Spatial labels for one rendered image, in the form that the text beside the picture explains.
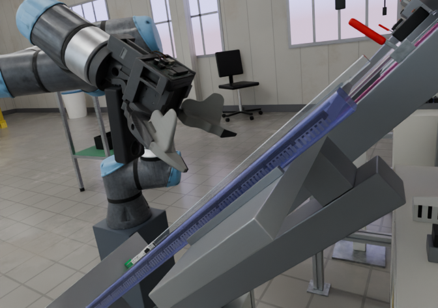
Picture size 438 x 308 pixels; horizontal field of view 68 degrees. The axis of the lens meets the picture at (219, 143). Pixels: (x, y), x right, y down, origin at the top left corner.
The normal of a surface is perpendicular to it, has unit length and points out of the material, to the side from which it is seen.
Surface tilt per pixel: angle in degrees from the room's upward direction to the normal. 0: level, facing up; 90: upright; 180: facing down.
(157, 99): 90
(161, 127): 72
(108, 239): 90
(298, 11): 90
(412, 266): 0
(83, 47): 67
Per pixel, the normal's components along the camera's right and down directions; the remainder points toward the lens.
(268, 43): -0.51, 0.29
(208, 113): 0.11, 0.50
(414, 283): -0.11, -0.95
